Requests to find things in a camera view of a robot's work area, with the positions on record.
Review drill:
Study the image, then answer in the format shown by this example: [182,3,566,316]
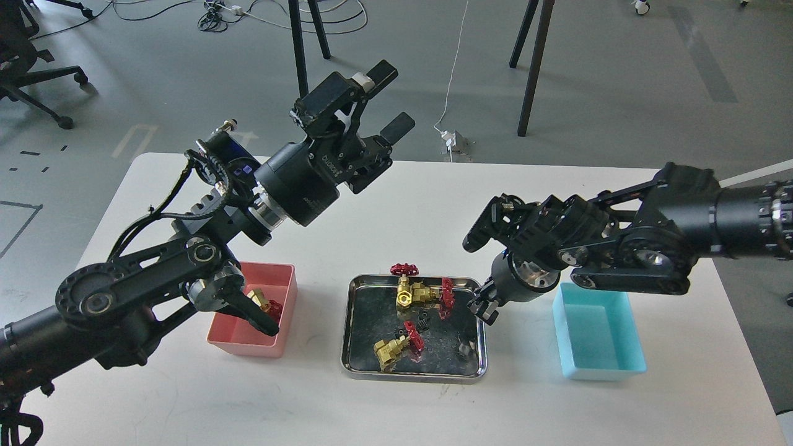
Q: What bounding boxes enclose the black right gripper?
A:
[467,252,561,326]

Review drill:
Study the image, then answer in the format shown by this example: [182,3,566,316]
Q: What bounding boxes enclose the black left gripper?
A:
[254,59,414,227]

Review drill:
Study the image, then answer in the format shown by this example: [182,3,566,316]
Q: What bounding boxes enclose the brass valve red handle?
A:
[247,288,283,324]
[389,263,418,310]
[411,277,456,321]
[373,321,424,372]

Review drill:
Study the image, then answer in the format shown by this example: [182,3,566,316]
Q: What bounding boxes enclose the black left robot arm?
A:
[1,60,414,445]

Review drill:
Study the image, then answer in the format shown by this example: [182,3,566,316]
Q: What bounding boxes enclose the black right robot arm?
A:
[463,163,792,325]

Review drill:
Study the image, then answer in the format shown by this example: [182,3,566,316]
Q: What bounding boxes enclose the small black gear centre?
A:
[416,311,430,333]

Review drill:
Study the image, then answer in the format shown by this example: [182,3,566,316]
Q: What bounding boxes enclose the light blue plastic box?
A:
[553,282,647,382]

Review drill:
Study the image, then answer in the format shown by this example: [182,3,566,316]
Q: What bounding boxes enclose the pink plastic box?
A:
[207,261,298,358]

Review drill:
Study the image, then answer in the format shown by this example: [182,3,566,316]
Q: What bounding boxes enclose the white power adapter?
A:
[440,130,471,156]

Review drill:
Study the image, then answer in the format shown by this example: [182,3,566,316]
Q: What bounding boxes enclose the stainless steel tray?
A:
[340,274,488,383]

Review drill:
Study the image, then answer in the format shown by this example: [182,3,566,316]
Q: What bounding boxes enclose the black stand leg right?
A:
[508,1,555,138]

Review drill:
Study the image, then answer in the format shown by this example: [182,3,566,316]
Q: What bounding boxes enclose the black office chair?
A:
[1,1,89,129]

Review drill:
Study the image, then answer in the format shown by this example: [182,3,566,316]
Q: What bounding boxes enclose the brass valve top red handle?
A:
[389,263,418,310]

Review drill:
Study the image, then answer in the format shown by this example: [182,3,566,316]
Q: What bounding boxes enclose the white cable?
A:
[433,0,470,163]

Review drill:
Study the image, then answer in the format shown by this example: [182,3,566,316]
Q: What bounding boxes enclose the black floor cables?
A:
[28,0,367,35]

